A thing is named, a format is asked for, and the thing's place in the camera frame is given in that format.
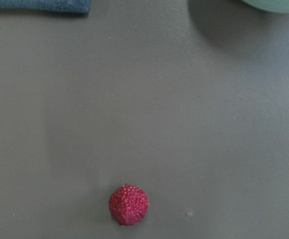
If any red strawberry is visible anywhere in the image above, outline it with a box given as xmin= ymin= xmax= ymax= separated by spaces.
xmin=109 ymin=184 xmax=149 ymax=226

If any grey folded cloth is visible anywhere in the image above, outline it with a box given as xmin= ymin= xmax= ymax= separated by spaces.
xmin=0 ymin=0 xmax=91 ymax=14

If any mint green bowl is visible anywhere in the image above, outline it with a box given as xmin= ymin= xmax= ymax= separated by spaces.
xmin=243 ymin=0 xmax=289 ymax=13

